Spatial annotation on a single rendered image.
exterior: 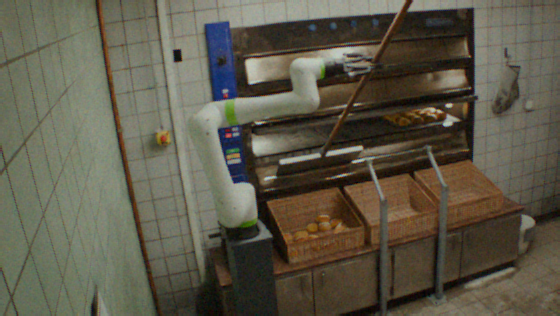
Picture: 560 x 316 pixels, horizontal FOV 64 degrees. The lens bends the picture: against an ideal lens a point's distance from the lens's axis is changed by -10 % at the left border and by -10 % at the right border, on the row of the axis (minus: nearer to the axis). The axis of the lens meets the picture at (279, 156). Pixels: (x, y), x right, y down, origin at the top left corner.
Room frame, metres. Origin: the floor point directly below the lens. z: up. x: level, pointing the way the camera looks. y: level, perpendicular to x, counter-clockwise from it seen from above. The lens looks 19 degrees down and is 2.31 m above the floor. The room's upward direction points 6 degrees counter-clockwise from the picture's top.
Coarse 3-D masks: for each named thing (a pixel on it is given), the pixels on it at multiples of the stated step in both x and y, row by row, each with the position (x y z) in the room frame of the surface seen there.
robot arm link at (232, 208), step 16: (208, 112) 2.05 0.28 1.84; (192, 128) 1.97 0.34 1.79; (208, 128) 1.97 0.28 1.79; (208, 144) 1.97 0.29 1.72; (208, 160) 1.97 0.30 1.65; (224, 160) 2.02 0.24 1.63; (208, 176) 1.98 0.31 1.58; (224, 176) 1.98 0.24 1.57; (224, 192) 1.96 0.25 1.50; (224, 208) 1.95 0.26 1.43; (240, 208) 1.97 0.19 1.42; (224, 224) 1.96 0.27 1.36
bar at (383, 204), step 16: (352, 160) 3.10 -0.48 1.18; (368, 160) 3.10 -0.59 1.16; (432, 160) 3.18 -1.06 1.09; (272, 176) 2.96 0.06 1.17; (288, 176) 2.97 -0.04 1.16; (384, 208) 2.90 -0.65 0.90; (384, 224) 2.90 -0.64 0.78; (384, 240) 2.90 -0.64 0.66; (384, 256) 2.90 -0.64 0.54; (384, 272) 2.90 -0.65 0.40; (384, 288) 2.90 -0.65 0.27; (384, 304) 2.90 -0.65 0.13
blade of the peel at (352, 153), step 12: (300, 156) 2.90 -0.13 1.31; (312, 156) 2.92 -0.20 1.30; (324, 156) 2.93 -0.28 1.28; (336, 156) 2.98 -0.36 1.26; (348, 156) 3.03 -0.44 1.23; (288, 168) 2.94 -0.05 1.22; (300, 168) 2.99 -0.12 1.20; (336, 168) 3.16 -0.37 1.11; (348, 168) 3.22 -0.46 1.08; (276, 180) 3.06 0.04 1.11; (288, 180) 3.11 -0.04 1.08
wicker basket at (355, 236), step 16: (320, 192) 3.40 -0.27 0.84; (336, 192) 3.43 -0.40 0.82; (272, 208) 3.30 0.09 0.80; (288, 208) 3.32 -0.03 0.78; (304, 208) 3.35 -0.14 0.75; (320, 208) 3.37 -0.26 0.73; (336, 208) 3.40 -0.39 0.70; (272, 224) 3.20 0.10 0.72; (288, 224) 3.29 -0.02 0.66; (304, 224) 3.31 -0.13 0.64; (352, 224) 3.17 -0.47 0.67; (304, 240) 2.89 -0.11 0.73; (320, 240) 2.91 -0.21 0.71; (336, 240) 2.94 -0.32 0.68; (352, 240) 2.98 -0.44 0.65; (288, 256) 2.86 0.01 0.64; (304, 256) 2.90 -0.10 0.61
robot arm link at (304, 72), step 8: (296, 64) 2.08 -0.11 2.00; (304, 64) 2.07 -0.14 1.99; (312, 64) 2.08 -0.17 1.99; (320, 64) 2.10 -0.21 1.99; (296, 72) 2.07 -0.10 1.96; (304, 72) 2.06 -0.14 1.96; (312, 72) 2.07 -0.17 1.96; (320, 72) 2.09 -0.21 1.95; (296, 80) 2.07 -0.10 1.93; (304, 80) 2.05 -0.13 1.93; (312, 80) 2.07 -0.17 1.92
